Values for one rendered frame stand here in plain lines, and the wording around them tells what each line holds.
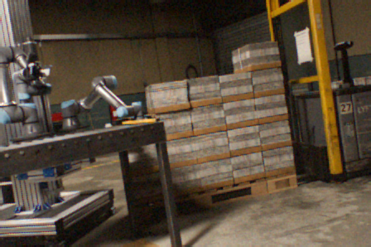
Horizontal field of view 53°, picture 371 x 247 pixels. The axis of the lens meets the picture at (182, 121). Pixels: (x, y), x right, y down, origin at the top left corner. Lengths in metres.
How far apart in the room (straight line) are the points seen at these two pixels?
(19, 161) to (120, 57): 8.83
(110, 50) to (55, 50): 1.50
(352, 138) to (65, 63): 7.69
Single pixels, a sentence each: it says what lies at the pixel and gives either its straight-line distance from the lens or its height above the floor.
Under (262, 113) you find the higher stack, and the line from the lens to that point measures 3.27.
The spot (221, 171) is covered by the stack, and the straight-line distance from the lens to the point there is 3.16.
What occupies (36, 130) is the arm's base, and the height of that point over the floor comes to 0.85.
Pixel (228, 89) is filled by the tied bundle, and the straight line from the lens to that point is 3.16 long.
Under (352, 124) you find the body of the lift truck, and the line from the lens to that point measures 3.57.
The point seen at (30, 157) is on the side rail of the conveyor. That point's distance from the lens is 1.90.
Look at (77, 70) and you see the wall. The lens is 9.99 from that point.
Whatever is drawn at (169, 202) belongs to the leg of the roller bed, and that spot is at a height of 0.32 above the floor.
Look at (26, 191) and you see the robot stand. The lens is 3.23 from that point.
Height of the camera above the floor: 0.90
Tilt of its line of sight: 3 degrees down
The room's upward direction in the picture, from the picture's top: 9 degrees counter-clockwise
